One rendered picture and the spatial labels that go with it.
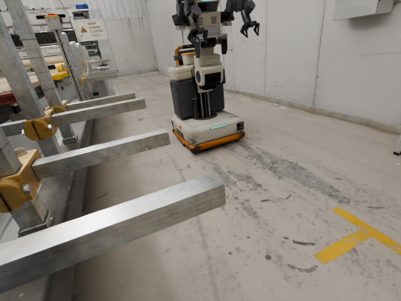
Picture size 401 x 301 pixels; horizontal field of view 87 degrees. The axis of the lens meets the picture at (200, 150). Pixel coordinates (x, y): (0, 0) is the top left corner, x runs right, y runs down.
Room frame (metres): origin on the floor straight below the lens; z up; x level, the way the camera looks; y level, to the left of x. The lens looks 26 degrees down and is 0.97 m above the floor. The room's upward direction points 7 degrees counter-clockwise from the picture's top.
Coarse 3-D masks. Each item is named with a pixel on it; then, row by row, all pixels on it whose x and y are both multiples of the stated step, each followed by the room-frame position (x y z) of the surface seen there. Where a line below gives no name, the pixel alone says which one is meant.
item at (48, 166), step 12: (156, 132) 0.44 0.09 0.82; (108, 144) 0.41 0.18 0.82; (120, 144) 0.40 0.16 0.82; (132, 144) 0.41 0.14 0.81; (144, 144) 0.42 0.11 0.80; (156, 144) 0.42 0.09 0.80; (168, 144) 0.43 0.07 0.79; (48, 156) 0.38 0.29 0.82; (60, 156) 0.37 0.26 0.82; (72, 156) 0.37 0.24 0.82; (84, 156) 0.38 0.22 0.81; (96, 156) 0.38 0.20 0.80; (108, 156) 0.39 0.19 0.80; (120, 156) 0.40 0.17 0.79; (36, 168) 0.35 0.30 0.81; (48, 168) 0.35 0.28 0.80; (60, 168) 0.36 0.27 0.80; (72, 168) 0.37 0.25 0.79
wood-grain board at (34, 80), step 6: (30, 72) 3.77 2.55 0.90; (54, 72) 2.36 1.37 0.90; (0, 78) 2.64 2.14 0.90; (30, 78) 1.71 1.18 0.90; (36, 78) 1.60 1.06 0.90; (0, 84) 1.43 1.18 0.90; (6, 84) 1.35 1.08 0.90; (36, 84) 1.28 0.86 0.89; (0, 90) 0.97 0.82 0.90; (6, 90) 0.94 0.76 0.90
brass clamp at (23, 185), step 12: (24, 156) 0.37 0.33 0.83; (36, 156) 0.38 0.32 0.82; (24, 168) 0.32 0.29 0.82; (0, 180) 0.29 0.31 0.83; (12, 180) 0.29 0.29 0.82; (24, 180) 0.30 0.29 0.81; (36, 180) 0.34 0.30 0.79; (0, 192) 0.27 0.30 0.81; (12, 192) 0.28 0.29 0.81; (24, 192) 0.29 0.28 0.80; (0, 204) 0.27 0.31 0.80; (12, 204) 0.27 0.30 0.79
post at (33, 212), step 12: (0, 132) 0.32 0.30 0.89; (0, 144) 0.31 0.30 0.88; (0, 156) 0.30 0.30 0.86; (12, 156) 0.32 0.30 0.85; (0, 168) 0.30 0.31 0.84; (12, 168) 0.30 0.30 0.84; (36, 192) 0.33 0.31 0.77; (24, 204) 0.30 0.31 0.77; (36, 204) 0.31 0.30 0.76; (12, 216) 0.29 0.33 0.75; (24, 216) 0.30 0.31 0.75; (36, 216) 0.30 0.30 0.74; (24, 228) 0.29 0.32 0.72
